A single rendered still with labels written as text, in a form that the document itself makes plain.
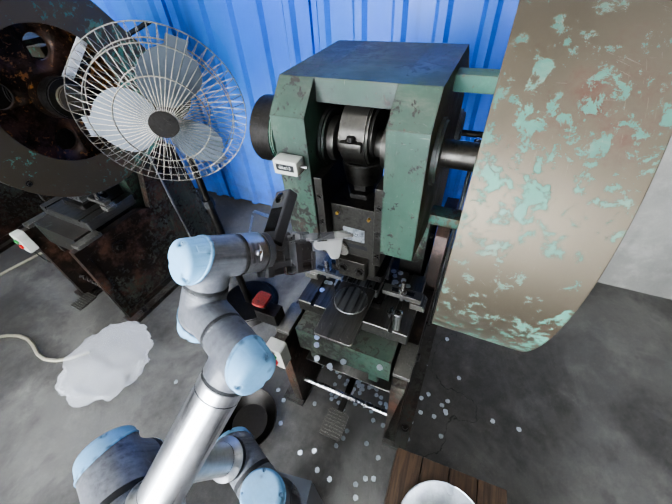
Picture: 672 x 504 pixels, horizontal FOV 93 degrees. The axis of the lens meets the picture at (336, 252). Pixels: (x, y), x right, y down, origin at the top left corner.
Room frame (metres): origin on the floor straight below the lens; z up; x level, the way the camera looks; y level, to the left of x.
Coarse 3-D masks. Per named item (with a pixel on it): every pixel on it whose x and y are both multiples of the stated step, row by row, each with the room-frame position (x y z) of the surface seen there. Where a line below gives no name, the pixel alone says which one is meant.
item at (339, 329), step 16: (352, 288) 0.76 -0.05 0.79; (368, 288) 0.76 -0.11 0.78; (336, 304) 0.69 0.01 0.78; (352, 304) 0.68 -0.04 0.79; (368, 304) 0.68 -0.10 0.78; (320, 320) 0.63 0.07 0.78; (336, 320) 0.63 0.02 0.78; (352, 320) 0.62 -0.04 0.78; (320, 336) 0.57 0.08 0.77; (336, 336) 0.56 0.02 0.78; (352, 336) 0.56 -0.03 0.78
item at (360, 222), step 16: (352, 192) 0.80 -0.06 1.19; (368, 192) 0.79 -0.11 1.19; (336, 208) 0.77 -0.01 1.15; (352, 208) 0.75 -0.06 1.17; (368, 208) 0.73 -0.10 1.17; (336, 224) 0.77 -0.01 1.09; (352, 224) 0.75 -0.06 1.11; (368, 224) 0.72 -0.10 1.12; (352, 240) 0.75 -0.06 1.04; (368, 240) 0.72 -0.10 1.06; (352, 256) 0.74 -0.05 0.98; (368, 256) 0.72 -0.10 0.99; (352, 272) 0.72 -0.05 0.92; (368, 272) 0.72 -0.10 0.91
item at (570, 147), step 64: (576, 0) 0.44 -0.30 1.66; (640, 0) 0.41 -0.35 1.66; (512, 64) 0.41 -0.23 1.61; (576, 64) 0.38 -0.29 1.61; (640, 64) 0.36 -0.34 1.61; (512, 128) 0.37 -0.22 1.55; (576, 128) 0.34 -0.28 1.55; (640, 128) 0.32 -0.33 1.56; (512, 192) 0.33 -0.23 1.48; (576, 192) 0.30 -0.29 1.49; (640, 192) 0.28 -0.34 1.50; (512, 256) 0.29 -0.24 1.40; (576, 256) 0.27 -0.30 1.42; (448, 320) 0.33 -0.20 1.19; (512, 320) 0.27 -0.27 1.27
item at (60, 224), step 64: (0, 0) 1.43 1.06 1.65; (64, 0) 1.61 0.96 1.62; (0, 64) 1.38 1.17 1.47; (64, 64) 1.57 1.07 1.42; (0, 128) 1.21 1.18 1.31; (64, 128) 1.61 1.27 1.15; (64, 192) 1.25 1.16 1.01; (128, 192) 1.74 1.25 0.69; (192, 192) 1.98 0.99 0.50; (64, 256) 1.57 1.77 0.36; (128, 256) 1.47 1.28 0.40; (128, 320) 1.26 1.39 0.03
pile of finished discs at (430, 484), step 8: (432, 480) 0.22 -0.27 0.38; (416, 488) 0.20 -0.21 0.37; (424, 488) 0.20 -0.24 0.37; (432, 488) 0.20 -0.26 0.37; (440, 488) 0.20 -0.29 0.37; (448, 488) 0.19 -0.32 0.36; (456, 488) 0.19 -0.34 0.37; (408, 496) 0.18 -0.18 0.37; (416, 496) 0.18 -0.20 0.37; (424, 496) 0.18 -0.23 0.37; (432, 496) 0.18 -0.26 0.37; (440, 496) 0.17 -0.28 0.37; (448, 496) 0.17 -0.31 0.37; (456, 496) 0.17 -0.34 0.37; (464, 496) 0.17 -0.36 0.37
